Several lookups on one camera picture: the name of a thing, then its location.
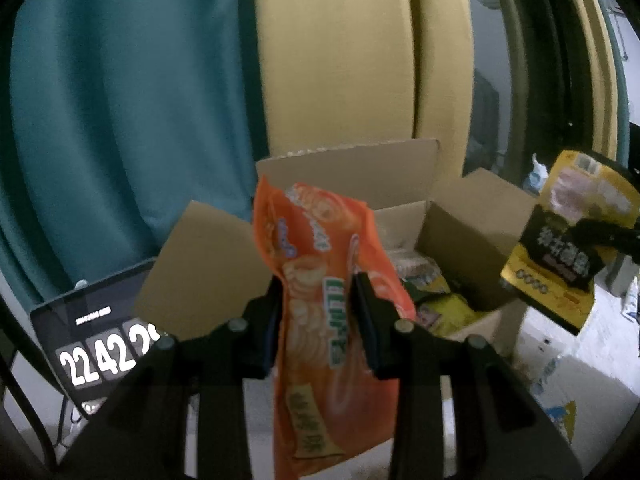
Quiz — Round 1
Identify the narrow teal curtain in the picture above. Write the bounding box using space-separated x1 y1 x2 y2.
585 0 632 158

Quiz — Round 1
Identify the white crumpled bag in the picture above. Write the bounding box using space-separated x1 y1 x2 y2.
524 154 549 194

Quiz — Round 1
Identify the yellow green snack packet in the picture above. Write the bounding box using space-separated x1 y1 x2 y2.
417 293 488 337

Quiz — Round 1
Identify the wide yellow curtain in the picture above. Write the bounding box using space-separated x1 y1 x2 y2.
252 0 475 176

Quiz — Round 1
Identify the brown cardboard box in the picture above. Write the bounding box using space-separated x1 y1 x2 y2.
135 138 538 361

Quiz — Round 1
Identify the narrow yellow curtain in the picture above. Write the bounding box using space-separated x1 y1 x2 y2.
557 0 619 156

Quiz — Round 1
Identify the black metal frame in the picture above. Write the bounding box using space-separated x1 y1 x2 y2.
0 280 58 473

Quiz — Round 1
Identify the dark glass window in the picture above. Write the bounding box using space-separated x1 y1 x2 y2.
462 0 566 181

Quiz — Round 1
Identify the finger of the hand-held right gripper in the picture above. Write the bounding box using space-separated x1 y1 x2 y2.
562 216 640 263

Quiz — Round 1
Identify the tablet with clock display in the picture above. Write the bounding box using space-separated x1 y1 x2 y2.
30 258 166 418

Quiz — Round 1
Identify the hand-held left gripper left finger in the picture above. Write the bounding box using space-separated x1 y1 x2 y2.
57 275 283 480

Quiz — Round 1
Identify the pale snack packet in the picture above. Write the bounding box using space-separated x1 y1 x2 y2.
387 250 451 293

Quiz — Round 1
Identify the yellow black snack packet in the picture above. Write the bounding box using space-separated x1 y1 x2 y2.
500 150 636 332

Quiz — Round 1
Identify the orange snack bag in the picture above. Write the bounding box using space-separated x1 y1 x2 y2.
251 175 417 478

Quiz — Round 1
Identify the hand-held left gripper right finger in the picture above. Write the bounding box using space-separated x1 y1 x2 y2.
352 270 583 480

